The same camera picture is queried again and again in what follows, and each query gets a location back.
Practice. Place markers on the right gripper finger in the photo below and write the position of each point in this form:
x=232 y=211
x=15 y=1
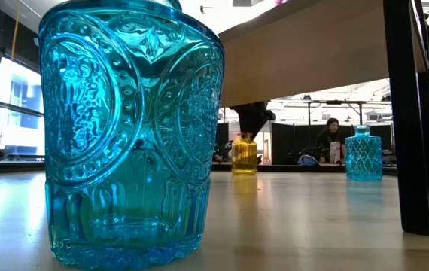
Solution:
x=253 y=116

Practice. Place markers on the yellow ribbed glass vase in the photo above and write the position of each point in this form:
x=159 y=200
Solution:
x=244 y=158

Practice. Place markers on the pink squat glass vase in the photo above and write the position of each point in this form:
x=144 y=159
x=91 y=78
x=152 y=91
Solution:
x=281 y=2

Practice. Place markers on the wooden shelf with black legs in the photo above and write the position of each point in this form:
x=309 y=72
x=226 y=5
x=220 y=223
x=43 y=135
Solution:
x=312 y=56

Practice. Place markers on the narrow black partition panel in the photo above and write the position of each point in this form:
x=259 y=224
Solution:
x=222 y=131

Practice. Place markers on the wide black partition panel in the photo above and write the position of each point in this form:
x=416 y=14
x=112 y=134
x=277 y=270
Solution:
x=282 y=143

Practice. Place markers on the blue white bag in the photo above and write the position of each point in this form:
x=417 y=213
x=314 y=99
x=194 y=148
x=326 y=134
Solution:
x=308 y=161

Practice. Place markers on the person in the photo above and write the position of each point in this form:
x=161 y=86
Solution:
x=331 y=128

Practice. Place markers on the black metal rack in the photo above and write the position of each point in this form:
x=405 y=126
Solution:
x=335 y=102

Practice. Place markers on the white carton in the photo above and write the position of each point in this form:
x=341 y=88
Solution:
x=335 y=152

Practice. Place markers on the blue diamond-pattern glass vase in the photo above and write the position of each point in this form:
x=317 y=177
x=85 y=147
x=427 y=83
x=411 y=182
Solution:
x=364 y=158

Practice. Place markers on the teal embossed round vase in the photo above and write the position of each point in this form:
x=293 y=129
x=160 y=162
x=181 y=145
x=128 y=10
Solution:
x=124 y=150

